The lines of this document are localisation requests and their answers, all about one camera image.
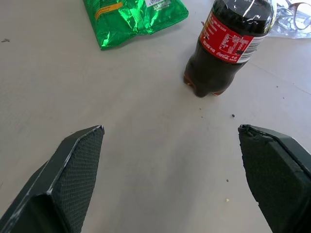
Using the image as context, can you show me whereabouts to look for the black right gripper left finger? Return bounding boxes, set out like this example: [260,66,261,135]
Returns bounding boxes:
[0,125,105,233]

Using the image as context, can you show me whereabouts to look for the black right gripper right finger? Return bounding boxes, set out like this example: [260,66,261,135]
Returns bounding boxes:
[238,124,311,233]

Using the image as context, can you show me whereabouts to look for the cola bottle with red label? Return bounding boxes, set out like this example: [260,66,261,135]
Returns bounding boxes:
[183,0,277,99]

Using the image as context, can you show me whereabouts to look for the clear plastic wrapper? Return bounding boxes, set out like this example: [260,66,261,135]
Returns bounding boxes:
[268,0,311,39]

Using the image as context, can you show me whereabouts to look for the green foil snack bag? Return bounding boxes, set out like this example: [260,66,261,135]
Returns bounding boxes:
[82,0,190,51]

